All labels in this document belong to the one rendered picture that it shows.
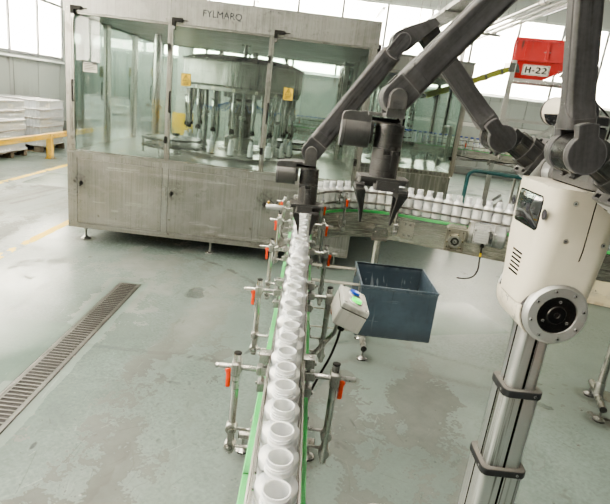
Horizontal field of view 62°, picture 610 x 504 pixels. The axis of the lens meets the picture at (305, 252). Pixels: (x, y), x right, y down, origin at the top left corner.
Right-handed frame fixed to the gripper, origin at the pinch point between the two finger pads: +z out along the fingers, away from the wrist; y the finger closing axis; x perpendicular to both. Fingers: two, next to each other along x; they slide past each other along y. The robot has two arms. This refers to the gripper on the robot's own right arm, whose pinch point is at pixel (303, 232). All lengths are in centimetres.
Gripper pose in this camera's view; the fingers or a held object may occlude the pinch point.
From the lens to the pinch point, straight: 156.0
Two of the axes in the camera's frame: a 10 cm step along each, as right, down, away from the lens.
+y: -10.0, -0.9, -0.1
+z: -0.9, 9.6, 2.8
